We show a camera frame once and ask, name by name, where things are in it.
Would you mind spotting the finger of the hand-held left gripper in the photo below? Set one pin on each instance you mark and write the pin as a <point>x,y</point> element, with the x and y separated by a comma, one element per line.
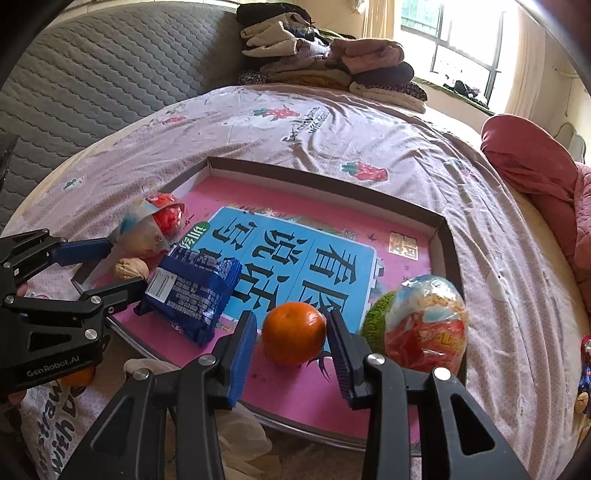
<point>124,293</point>
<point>87,251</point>

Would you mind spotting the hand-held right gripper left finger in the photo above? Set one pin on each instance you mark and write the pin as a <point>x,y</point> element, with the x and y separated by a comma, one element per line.
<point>242,364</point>

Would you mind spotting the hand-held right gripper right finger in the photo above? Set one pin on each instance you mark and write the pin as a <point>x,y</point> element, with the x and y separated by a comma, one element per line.
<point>340,364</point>

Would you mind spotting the walnut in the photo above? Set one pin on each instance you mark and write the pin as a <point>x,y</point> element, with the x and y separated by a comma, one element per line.
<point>131,269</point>

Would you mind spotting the grey cardboard box pink inside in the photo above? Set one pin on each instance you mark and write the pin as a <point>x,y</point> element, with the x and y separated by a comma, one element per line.
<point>295,397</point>

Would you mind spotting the orange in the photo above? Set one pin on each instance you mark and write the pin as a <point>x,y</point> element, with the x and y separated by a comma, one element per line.
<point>293,333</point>
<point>78,378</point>

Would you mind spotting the small toy egg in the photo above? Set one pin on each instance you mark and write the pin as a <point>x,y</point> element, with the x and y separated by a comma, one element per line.
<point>147,230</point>

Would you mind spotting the blue snack packet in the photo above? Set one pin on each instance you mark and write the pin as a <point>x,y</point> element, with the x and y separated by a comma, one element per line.
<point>189,295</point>

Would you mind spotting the large toy egg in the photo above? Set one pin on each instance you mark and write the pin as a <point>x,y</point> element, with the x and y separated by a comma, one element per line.
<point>427,323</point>

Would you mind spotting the grey quilted headboard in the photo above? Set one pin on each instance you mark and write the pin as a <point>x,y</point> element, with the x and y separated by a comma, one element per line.
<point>115,78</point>

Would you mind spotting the printed pink bedsheet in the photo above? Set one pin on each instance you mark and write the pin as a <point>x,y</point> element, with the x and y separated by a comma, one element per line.
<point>503,286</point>

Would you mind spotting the heap of wrapped snacks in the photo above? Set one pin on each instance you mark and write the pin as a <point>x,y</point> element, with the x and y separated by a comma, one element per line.
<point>584,374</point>

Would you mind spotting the pink quilt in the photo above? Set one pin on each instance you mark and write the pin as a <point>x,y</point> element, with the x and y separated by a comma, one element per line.
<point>540,175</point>

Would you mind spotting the pile of folded clothes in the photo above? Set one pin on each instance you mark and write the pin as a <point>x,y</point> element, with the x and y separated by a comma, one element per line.
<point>332,60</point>

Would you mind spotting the window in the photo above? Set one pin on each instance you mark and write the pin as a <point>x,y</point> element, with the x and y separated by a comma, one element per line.
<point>457,41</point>

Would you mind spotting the beige curtain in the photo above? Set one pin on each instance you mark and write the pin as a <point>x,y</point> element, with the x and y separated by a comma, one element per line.
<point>381,18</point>

